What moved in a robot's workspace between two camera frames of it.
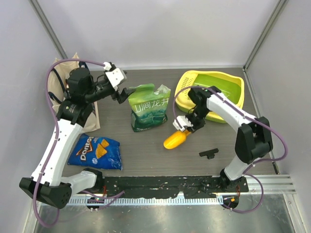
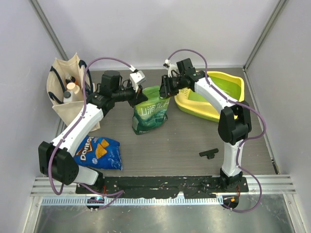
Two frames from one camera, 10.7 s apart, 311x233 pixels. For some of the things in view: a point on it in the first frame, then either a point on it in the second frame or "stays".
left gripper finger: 121,97 -> 134,102
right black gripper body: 197,119 -> 174,84
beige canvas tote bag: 59,86 stays
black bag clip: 210,154 stays
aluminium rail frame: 257,185 stays
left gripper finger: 126,92 -> 141,97
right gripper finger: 191,129 -> 164,91
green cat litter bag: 149,106 stays
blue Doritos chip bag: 96,152 stays
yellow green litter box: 232,86 stays
